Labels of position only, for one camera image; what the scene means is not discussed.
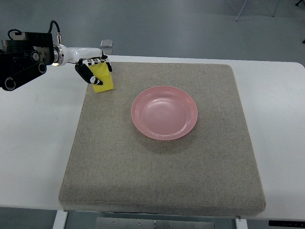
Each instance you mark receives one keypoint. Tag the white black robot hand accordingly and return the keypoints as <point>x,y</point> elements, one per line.
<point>82,58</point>

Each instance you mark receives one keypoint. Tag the yellow foam block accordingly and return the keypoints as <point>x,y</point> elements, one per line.
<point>102,79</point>

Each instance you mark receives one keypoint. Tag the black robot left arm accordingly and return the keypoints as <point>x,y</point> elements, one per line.
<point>24,57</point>

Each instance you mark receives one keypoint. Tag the pink plastic plate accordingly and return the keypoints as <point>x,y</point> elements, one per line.
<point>164,113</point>

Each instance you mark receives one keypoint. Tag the clear floor outlet cover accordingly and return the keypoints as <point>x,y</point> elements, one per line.
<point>106,43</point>

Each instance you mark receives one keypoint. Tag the beige square cushion mat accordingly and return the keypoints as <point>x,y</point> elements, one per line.
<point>211,171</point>

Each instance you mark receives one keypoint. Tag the metal chair legs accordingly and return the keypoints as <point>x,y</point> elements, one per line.
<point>270,8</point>

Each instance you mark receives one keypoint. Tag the black table control panel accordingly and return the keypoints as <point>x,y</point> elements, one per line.
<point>283,223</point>

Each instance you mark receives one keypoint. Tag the white table leg frame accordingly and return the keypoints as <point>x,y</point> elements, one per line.
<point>126,223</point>

